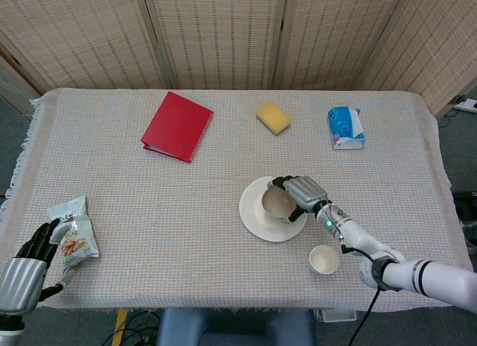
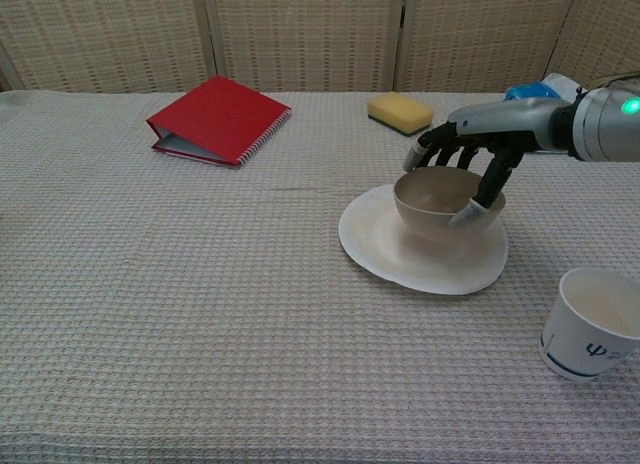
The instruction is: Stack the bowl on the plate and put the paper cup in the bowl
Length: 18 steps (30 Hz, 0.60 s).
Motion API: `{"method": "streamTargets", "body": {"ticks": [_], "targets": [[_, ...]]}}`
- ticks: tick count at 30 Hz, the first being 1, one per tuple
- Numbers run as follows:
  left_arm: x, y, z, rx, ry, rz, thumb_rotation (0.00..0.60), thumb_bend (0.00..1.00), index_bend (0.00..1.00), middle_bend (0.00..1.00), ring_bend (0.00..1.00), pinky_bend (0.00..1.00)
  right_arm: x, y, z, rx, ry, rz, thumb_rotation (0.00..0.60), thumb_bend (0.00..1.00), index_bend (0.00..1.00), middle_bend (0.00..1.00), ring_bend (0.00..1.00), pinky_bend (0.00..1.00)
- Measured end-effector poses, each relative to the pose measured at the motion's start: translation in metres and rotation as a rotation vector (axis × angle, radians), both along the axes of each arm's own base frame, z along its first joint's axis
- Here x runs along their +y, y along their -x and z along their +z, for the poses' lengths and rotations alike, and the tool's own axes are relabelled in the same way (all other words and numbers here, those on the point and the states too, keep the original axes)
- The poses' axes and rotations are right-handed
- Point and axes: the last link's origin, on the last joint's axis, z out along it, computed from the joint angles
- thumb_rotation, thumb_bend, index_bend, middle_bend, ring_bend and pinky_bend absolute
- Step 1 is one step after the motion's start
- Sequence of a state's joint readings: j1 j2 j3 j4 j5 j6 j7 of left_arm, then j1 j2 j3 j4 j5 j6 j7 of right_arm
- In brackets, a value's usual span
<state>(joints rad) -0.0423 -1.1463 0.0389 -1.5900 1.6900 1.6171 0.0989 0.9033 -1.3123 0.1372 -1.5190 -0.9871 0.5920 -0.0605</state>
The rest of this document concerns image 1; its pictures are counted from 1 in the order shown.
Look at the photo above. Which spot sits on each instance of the blue tissue pack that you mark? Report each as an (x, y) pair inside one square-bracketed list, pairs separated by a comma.
[(344, 128)]

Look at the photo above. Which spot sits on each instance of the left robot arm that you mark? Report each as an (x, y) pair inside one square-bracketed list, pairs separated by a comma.
[(9, 331)]

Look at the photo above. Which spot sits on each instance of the white paper plate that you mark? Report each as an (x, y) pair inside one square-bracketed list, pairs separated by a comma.
[(253, 215)]

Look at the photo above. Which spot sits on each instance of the white power strip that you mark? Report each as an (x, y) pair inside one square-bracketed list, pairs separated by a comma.
[(466, 104)]

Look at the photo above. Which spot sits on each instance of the woven folding screen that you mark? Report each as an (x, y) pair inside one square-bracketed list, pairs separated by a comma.
[(223, 33)]

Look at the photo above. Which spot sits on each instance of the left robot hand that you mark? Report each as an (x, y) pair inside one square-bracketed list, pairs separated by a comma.
[(20, 282)]

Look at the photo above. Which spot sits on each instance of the yellow sponge with green pad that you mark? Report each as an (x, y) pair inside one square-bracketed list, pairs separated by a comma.
[(273, 117)]

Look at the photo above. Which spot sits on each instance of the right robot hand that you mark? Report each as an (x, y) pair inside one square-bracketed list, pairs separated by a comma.
[(305, 193)]

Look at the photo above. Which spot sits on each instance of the white paper cup blue logo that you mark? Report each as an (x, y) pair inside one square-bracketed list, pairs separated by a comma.
[(323, 259)]

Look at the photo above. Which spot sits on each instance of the black box on floor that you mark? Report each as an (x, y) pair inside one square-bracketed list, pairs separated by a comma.
[(466, 206)]

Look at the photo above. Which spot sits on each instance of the silver snack bag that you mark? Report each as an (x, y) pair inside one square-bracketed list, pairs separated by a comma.
[(76, 241)]

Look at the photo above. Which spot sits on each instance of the blue chair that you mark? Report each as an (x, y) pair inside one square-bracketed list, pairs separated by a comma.
[(234, 329)]

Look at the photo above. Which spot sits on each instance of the beige bowl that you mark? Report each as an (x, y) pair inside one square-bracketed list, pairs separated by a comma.
[(275, 204)]

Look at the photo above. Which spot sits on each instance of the beige waffle weave tablecloth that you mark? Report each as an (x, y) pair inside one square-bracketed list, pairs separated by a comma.
[(186, 230)]

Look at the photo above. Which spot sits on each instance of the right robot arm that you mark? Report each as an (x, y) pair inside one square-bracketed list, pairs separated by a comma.
[(410, 273)]

